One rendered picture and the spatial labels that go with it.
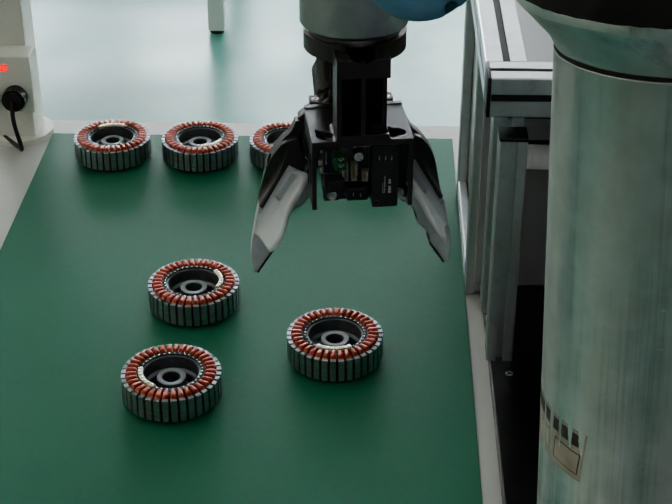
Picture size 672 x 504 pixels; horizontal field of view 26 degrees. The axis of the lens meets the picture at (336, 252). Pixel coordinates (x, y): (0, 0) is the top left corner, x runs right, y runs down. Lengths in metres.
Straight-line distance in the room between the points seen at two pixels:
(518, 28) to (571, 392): 1.12
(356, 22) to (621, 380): 0.47
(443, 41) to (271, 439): 3.05
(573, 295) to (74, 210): 1.54
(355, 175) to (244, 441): 0.62
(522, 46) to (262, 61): 2.82
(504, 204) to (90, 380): 0.51
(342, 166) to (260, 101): 3.13
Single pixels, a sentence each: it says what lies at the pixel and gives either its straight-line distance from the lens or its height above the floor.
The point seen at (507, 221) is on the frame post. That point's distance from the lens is 1.60.
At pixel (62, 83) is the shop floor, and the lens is 4.31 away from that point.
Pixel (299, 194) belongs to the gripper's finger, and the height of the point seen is 1.23.
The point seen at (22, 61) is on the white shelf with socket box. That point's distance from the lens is 2.16.
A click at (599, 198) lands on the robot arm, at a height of 1.48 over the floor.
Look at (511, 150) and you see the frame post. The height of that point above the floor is 1.04.
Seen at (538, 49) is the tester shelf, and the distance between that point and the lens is 1.60.
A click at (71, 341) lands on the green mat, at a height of 0.75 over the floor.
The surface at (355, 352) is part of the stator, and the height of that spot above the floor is 0.79.
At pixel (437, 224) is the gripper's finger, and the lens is 1.06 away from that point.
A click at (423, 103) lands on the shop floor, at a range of 4.12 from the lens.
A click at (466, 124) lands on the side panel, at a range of 2.00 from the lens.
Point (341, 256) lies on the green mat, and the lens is 1.91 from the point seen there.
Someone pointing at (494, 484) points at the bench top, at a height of 0.75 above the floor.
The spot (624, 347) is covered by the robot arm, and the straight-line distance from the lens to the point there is 0.54.
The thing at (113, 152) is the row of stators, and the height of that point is 0.78.
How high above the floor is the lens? 1.73
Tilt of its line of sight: 31 degrees down
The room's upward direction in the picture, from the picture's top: straight up
